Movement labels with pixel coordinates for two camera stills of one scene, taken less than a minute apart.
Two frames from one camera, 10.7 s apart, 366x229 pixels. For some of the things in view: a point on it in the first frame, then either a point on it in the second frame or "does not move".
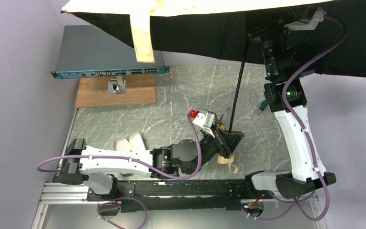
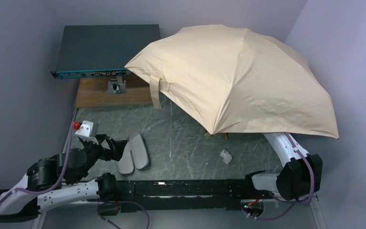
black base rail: (147, 195) does not move
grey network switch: (85, 51) does not move
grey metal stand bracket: (116, 86) does not move
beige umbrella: (344, 37) to (235, 79)
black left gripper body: (222, 142) to (107, 149)
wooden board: (93, 92) does not move
